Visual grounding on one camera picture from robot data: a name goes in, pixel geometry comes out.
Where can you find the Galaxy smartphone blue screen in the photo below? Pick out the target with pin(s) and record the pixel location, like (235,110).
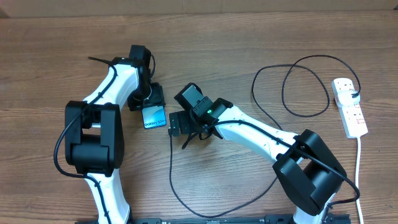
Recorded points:
(154,117)

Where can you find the white charger adapter plug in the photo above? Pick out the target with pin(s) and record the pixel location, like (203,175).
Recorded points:
(347,98)

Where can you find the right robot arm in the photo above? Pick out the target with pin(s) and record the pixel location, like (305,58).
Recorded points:
(307,170)

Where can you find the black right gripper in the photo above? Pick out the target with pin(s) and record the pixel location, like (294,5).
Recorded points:
(185,118)

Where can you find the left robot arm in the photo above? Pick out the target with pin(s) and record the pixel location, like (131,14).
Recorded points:
(93,134)

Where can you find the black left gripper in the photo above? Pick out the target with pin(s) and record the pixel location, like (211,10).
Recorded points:
(157,98)

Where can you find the white power strip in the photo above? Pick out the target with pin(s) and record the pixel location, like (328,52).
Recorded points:
(351,116)

